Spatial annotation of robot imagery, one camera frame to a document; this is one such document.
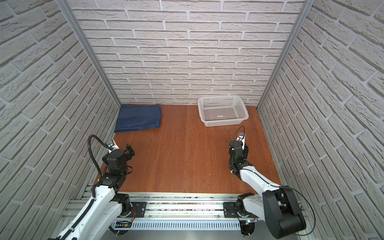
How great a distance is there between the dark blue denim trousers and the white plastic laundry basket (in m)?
0.35

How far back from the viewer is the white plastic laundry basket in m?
1.06

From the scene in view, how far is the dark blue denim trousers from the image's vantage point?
1061 mm
